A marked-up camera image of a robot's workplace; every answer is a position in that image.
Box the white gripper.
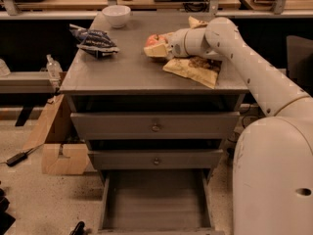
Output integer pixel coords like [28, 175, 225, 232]
[144, 29, 187, 59]

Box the red apple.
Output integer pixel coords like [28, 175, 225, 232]
[145, 34, 167, 47]

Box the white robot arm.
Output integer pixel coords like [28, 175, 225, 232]
[144, 18, 313, 235]

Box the grey drawer cabinet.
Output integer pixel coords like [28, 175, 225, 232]
[59, 11, 251, 182]

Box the grey top drawer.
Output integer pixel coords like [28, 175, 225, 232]
[70, 112, 239, 140]

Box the grey middle drawer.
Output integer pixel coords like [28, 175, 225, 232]
[89, 150, 222, 170]

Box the grey open bottom drawer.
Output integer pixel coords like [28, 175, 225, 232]
[99, 169, 225, 235]

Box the yellow sea salt chip bag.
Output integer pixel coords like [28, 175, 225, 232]
[163, 17, 222, 89]

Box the white bowl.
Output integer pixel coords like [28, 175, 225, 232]
[102, 5, 131, 28]

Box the blue chip bag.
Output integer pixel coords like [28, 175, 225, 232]
[69, 24, 119, 59]

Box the clear plastic bottle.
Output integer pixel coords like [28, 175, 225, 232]
[46, 54, 63, 80]

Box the cardboard piece left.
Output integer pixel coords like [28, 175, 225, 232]
[22, 95, 89, 175]

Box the black power adapter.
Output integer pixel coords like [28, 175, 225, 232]
[6, 152, 27, 166]

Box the black object bottom edge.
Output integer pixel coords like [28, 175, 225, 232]
[69, 221, 85, 235]

